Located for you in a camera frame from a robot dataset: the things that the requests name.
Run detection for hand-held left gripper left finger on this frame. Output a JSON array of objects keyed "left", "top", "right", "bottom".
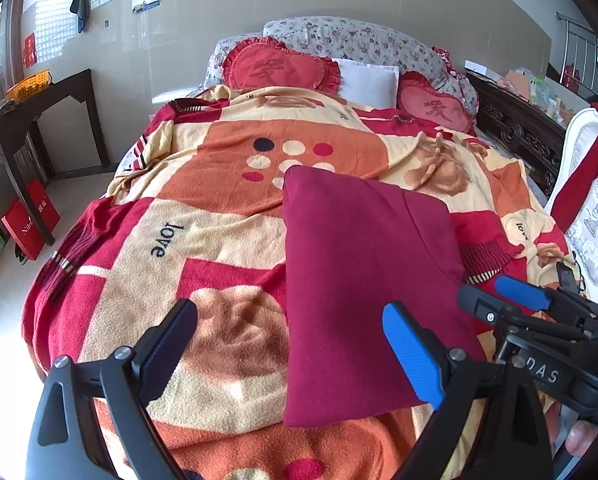
[{"left": 26, "top": 298, "right": 200, "bottom": 480}]

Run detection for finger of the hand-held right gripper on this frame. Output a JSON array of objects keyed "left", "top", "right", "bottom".
[
  {"left": 458, "top": 285, "right": 587, "bottom": 339},
  {"left": 494, "top": 275, "right": 598, "bottom": 328}
]

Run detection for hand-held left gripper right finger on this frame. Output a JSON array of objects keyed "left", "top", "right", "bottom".
[{"left": 381, "top": 302, "right": 555, "bottom": 480}]

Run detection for maroon knit sweater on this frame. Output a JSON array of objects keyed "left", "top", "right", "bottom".
[{"left": 281, "top": 164, "right": 487, "bottom": 428}]

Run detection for person's right hand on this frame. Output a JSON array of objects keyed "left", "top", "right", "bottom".
[{"left": 548, "top": 399, "right": 598, "bottom": 462}]

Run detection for dark carved nightstand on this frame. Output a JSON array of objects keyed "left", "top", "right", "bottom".
[{"left": 466, "top": 71, "right": 570, "bottom": 201}]

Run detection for orange red printed blanket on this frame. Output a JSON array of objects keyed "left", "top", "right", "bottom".
[{"left": 21, "top": 85, "right": 587, "bottom": 480}]

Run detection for white upholstered chair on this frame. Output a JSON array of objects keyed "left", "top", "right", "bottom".
[{"left": 544, "top": 107, "right": 598, "bottom": 306}]

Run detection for small red heart pillow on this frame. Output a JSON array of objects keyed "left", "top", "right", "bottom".
[{"left": 396, "top": 71, "right": 477, "bottom": 136}]

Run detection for pile of colourful packets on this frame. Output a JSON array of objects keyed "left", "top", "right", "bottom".
[{"left": 496, "top": 67, "right": 580, "bottom": 126}]

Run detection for white pillow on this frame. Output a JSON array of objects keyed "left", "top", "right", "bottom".
[{"left": 334, "top": 58, "right": 401, "bottom": 109}]

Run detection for metal railing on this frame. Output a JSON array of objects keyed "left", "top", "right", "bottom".
[{"left": 554, "top": 12, "right": 598, "bottom": 96}]

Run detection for dark wooden table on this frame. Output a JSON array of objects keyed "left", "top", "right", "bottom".
[{"left": 0, "top": 70, "right": 112, "bottom": 261}]

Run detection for orange plastic basket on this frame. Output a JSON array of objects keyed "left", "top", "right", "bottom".
[{"left": 5, "top": 70, "right": 54, "bottom": 101}]

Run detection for large red heart pillow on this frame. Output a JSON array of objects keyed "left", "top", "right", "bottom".
[{"left": 222, "top": 37, "right": 342, "bottom": 97}]

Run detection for dark hanging cloth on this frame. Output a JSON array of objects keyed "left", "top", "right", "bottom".
[{"left": 70, "top": 0, "right": 90, "bottom": 33}]

